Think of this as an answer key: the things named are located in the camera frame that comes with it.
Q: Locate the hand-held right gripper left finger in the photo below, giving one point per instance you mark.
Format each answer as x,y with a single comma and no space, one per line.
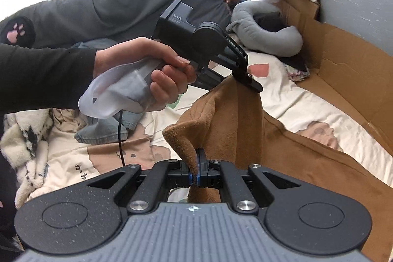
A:
178,176

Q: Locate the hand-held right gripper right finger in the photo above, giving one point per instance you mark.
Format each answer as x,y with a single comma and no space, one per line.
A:
201,170

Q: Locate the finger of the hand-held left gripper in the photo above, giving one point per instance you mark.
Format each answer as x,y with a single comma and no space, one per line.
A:
208,77
248,82

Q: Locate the brown printed t-shirt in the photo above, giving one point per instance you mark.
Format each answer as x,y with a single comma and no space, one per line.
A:
239,127

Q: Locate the person's left forearm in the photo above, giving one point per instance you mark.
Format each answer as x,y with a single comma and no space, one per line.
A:
46,77

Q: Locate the person's left hand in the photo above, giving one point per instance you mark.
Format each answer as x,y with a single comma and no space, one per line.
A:
132,50

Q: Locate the grey neck pillow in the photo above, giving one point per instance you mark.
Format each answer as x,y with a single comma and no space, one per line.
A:
267,41

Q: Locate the floral patterned cloth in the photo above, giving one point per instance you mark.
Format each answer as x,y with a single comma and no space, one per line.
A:
297,73

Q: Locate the cream bear print bed sheet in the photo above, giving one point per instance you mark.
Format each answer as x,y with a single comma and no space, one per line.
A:
307,102

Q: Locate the black cloth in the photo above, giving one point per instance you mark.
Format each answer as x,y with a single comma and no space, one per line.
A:
271,22

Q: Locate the blue denim jeans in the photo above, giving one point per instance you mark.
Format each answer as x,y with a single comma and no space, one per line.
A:
101,130

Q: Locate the translucent white sleeve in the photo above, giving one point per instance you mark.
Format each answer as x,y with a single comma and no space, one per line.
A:
104,96

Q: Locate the flattened cardboard box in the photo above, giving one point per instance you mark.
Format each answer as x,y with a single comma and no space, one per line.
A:
353,65

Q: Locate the beige garment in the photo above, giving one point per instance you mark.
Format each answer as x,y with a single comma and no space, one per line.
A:
64,119

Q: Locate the black paw print cushion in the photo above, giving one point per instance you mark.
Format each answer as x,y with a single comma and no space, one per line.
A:
18,31

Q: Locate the white black fuzzy blanket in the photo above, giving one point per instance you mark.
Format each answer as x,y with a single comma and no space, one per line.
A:
21,142

